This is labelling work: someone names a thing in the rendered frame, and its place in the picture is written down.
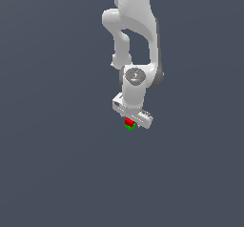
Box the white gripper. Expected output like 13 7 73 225
112 92 154 130

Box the red cube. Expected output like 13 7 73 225
124 117 136 128

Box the green cube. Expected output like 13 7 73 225
125 122 137 132

